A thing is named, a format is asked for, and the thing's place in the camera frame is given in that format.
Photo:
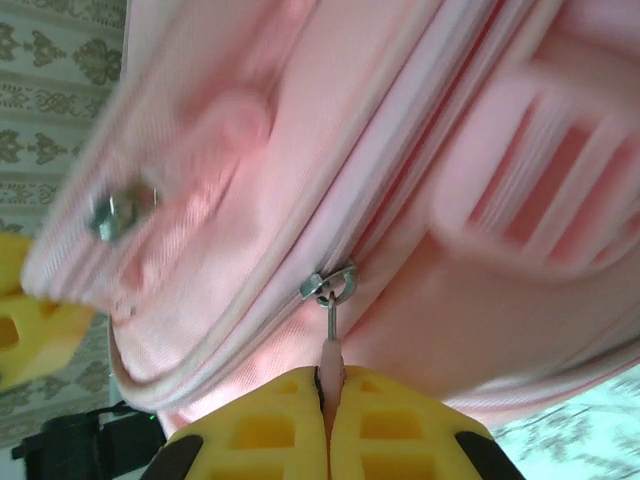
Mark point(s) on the floral tablecloth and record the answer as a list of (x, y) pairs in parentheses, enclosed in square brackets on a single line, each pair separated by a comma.
[(590, 440)]

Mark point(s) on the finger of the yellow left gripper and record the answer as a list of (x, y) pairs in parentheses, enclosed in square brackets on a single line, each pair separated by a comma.
[(45, 340)]

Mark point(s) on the pink student backpack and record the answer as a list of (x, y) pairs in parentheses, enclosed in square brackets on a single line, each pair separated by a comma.
[(400, 200)]

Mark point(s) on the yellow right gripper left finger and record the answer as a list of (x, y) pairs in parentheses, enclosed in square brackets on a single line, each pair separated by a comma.
[(280, 405)]

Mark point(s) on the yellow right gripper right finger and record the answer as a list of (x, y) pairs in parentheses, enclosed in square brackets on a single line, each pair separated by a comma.
[(390, 405)]

